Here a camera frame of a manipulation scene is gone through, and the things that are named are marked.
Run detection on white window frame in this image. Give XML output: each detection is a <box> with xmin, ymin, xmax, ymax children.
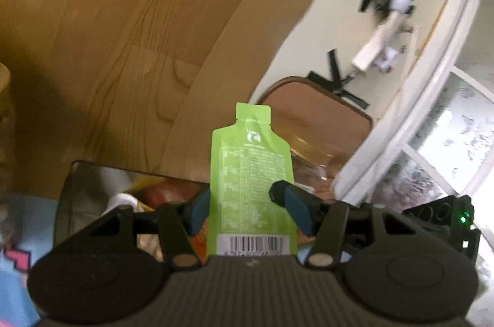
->
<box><xmin>334</xmin><ymin>0</ymin><xmax>494</xmax><ymax>274</ymax></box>

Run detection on white power socket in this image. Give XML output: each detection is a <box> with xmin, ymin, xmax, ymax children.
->
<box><xmin>351</xmin><ymin>16</ymin><xmax>402</xmax><ymax>73</ymax></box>

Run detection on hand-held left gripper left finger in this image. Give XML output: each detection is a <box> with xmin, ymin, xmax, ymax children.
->
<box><xmin>50</xmin><ymin>190</ymin><xmax>211</xmax><ymax>271</ymax></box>

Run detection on light green pouch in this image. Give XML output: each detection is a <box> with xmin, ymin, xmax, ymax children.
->
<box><xmin>206</xmin><ymin>101</ymin><xmax>299</xmax><ymax>257</ymax></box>

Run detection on printed blanket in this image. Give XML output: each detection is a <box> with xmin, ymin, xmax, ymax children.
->
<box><xmin>0</xmin><ymin>192</ymin><xmax>58</xmax><ymax>327</ymax></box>

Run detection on wooden board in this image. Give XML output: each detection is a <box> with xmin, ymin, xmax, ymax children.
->
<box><xmin>0</xmin><ymin>0</ymin><xmax>359</xmax><ymax>196</ymax></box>

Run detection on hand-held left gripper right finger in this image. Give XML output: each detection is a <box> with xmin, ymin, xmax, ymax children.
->
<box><xmin>268</xmin><ymin>180</ymin><xmax>452</xmax><ymax>268</ymax></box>

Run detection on brown plastic tray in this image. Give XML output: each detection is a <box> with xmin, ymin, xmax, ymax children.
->
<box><xmin>257</xmin><ymin>76</ymin><xmax>373</xmax><ymax>173</ymax></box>

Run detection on clear plastic bin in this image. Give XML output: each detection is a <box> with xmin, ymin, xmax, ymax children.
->
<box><xmin>54</xmin><ymin>160</ymin><xmax>211</xmax><ymax>246</ymax></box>

